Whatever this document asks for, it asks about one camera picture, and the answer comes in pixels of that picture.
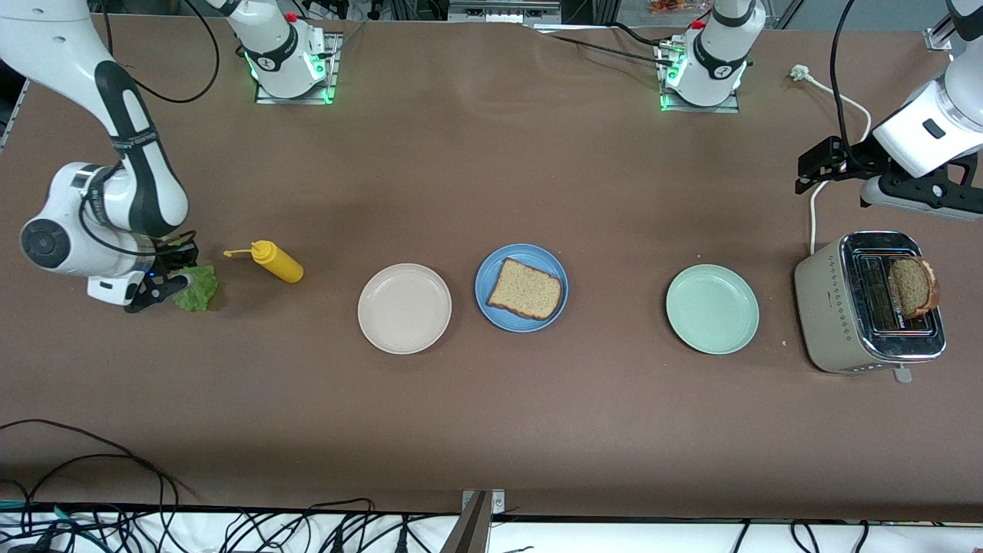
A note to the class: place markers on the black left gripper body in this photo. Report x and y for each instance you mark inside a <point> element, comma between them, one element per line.
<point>858,157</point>

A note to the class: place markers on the green lettuce leaf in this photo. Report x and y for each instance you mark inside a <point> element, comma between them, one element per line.
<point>201,292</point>

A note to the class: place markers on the yellow squeeze bottle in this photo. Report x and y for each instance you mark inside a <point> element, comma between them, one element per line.
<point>280,265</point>

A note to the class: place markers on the brown bread slice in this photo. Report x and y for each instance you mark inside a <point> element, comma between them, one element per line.
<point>526,290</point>
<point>914,290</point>

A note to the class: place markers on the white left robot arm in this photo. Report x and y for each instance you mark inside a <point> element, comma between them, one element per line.
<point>718,54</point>

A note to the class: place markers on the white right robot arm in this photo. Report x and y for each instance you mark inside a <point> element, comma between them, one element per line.
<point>46,46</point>

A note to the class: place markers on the green round plate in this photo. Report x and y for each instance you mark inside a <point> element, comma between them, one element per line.
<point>712,309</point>

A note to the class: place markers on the beige round plate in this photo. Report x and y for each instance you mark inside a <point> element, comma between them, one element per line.
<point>405,309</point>

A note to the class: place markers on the blue round plate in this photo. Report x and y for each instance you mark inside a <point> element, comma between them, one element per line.
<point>522,322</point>

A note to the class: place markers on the beige chrome toaster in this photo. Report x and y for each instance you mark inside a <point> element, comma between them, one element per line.
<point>825,307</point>

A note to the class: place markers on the orange packet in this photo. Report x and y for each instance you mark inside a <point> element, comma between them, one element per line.
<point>668,8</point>

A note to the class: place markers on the grey metal box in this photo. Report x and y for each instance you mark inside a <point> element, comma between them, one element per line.
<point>503,11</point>

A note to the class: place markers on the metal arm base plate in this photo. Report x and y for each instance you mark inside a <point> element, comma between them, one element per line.
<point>691,109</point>
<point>265,98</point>

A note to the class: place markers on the aluminium corner bracket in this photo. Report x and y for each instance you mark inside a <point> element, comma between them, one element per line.
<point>937,40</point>

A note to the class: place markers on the aluminium table frame rail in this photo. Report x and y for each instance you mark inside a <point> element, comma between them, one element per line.
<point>17,107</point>

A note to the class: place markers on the grey metal post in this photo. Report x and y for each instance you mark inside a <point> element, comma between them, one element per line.
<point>465,534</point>

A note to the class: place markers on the small metal table bracket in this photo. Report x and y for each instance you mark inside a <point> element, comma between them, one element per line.
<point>499,503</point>

